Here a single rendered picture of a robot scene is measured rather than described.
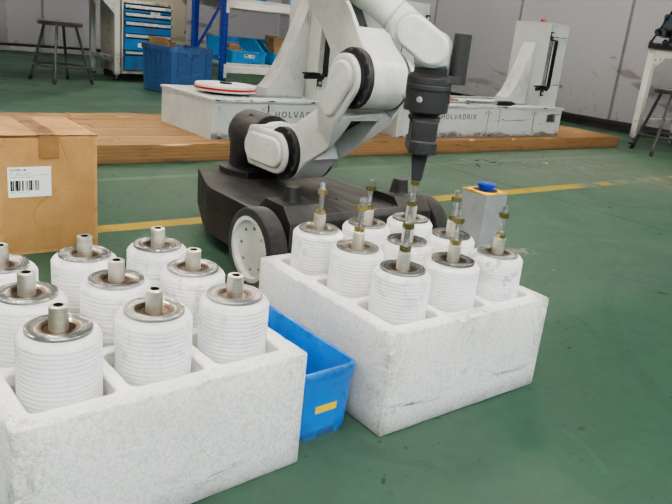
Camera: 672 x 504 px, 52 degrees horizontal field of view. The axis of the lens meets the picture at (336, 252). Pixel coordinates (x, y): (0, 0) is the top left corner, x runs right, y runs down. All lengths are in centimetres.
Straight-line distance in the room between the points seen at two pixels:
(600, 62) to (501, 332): 580
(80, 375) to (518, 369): 81
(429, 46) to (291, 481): 81
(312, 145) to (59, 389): 112
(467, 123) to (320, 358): 324
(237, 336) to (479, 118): 354
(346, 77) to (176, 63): 410
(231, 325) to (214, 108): 235
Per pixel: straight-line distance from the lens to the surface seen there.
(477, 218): 150
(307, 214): 162
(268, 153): 189
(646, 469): 124
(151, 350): 87
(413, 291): 109
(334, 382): 108
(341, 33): 171
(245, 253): 167
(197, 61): 574
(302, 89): 364
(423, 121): 137
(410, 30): 135
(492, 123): 445
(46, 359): 82
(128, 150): 299
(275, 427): 99
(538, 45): 491
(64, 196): 187
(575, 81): 707
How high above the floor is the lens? 61
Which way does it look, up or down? 18 degrees down
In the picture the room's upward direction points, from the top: 6 degrees clockwise
